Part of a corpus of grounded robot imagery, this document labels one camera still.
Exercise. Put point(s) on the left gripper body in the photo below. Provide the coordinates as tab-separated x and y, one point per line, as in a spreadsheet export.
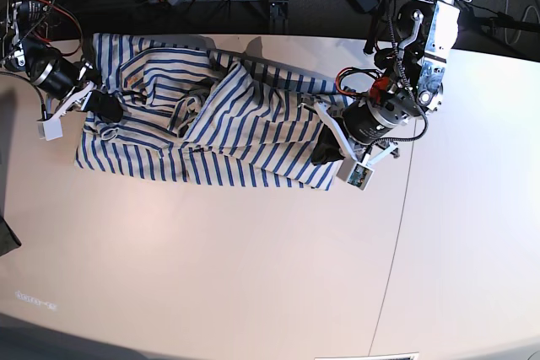
366	122

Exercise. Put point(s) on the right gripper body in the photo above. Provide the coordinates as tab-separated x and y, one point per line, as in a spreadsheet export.
73	84

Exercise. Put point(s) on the blue white striped T-shirt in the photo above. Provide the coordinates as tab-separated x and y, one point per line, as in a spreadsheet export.
205	117

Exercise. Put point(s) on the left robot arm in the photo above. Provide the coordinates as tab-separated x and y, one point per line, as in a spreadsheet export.
405	83

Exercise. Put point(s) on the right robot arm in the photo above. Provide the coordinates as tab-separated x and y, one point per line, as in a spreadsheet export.
25	29

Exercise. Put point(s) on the black tripod stand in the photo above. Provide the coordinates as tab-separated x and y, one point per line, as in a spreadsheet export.
500	25

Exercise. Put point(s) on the dark object at left edge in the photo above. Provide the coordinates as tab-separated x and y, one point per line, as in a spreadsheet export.
9	241

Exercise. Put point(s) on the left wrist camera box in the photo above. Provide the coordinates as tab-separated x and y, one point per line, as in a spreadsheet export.
355	173

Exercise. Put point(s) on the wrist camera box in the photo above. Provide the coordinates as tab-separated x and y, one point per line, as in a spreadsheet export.
50	129
355	173

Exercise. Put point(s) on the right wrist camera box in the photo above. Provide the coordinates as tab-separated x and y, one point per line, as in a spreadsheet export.
50	129

